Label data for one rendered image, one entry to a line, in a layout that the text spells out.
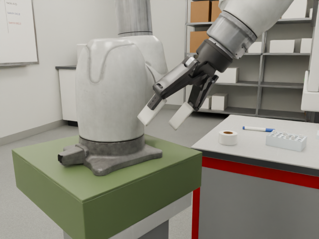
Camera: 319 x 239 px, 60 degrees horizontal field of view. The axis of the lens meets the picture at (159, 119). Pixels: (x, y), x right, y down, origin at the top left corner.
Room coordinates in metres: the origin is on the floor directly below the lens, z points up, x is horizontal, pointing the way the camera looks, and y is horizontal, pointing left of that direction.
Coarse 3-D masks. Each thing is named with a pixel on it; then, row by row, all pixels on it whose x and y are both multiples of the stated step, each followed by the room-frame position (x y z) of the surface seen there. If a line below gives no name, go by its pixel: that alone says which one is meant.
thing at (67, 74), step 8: (80, 48) 4.26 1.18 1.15; (64, 72) 4.05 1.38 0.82; (72, 72) 3.99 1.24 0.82; (64, 80) 4.05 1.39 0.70; (72, 80) 3.99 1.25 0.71; (64, 88) 4.06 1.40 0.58; (72, 88) 4.00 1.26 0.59; (64, 96) 4.07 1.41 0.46; (72, 96) 4.00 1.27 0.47; (64, 104) 4.07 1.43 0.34; (72, 104) 4.01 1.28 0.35; (64, 112) 4.08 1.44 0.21; (72, 112) 4.01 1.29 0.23; (72, 120) 4.02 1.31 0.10
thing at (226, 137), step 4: (220, 132) 1.03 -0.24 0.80; (224, 132) 1.04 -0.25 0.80; (228, 132) 1.04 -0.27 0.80; (232, 132) 1.03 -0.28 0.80; (236, 132) 1.03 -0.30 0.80; (220, 136) 1.02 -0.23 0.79; (224, 136) 1.00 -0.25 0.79; (228, 136) 0.99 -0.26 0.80; (232, 136) 0.99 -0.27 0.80; (236, 136) 1.01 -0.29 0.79; (220, 140) 1.01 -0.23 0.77; (224, 140) 1.00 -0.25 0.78; (228, 140) 0.99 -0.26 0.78; (232, 140) 1.00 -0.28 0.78; (236, 140) 1.01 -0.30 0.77; (224, 144) 1.00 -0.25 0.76; (228, 144) 0.99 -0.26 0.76; (232, 144) 1.00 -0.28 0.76
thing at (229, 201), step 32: (224, 128) 1.24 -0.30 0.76; (288, 128) 1.24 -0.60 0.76; (224, 160) 0.93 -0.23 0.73; (256, 160) 0.87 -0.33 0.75; (288, 160) 0.85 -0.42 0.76; (224, 192) 0.93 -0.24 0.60; (256, 192) 0.88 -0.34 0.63; (288, 192) 0.83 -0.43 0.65; (192, 224) 0.98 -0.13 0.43; (224, 224) 0.93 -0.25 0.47; (256, 224) 0.87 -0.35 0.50; (288, 224) 0.83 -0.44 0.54
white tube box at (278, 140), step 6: (276, 132) 1.05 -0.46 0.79; (282, 132) 1.04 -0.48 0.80; (270, 138) 0.99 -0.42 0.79; (276, 138) 0.98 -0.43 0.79; (282, 138) 0.96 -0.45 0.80; (306, 138) 0.98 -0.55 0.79; (270, 144) 0.99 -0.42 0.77; (276, 144) 0.98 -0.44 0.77; (282, 144) 0.96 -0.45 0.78; (288, 144) 0.95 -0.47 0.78; (294, 144) 0.94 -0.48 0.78; (300, 144) 0.93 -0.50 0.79; (294, 150) 0.94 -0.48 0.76; (300, 150) 0.92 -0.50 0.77
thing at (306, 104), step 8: (312, 16) 2.21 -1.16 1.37; (312, 24) 2.78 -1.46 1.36; (312, 48) 3.02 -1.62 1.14; (312, 56) 1.43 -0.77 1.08; (312, 64) 1.43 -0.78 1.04; (312, 72) 1.42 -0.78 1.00; (304, 80) 2.08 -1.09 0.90; (312, 80) 1.42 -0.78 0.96; (304, 88) 1.57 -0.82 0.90; (312, 88) 1.42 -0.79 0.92; (304, 96) 1.43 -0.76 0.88; (312, 96) 1.42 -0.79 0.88; (304, 104) 1.43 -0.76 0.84; (312, 104) 1.41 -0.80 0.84; (312, 112) 1.74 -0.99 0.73; (312, 120) 1.59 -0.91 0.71
